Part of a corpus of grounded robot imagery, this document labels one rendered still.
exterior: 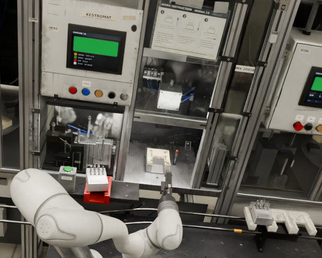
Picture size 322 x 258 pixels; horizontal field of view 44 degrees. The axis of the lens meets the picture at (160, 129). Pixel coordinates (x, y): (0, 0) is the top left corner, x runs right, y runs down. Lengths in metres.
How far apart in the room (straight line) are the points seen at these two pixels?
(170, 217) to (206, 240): 0.70
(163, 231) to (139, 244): 0.12
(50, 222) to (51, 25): 0.96
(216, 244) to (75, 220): 1.26
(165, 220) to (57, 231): 0.59
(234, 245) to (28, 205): 1.37
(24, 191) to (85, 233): 0.23
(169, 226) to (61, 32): 0.94
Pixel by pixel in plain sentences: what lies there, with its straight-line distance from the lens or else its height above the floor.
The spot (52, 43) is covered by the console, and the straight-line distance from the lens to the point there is 1.86.
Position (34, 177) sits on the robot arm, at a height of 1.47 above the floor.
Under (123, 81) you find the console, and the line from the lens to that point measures 1.88.
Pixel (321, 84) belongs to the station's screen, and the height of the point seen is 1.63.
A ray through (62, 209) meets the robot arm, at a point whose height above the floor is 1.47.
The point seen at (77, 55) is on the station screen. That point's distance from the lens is 1.83.
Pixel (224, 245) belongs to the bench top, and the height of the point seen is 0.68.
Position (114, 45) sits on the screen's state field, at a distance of 1.80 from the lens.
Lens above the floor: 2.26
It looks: 30 degrees down
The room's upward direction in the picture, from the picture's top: 11 degrees clockwise
